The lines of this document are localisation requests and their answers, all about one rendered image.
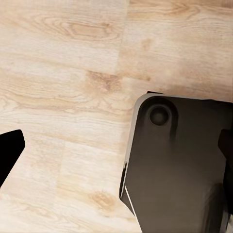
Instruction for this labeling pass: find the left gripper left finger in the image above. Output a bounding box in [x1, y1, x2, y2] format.
[0, 129, 25, 187]

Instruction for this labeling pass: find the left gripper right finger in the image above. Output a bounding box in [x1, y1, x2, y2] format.
[217, 129, 233, 168]

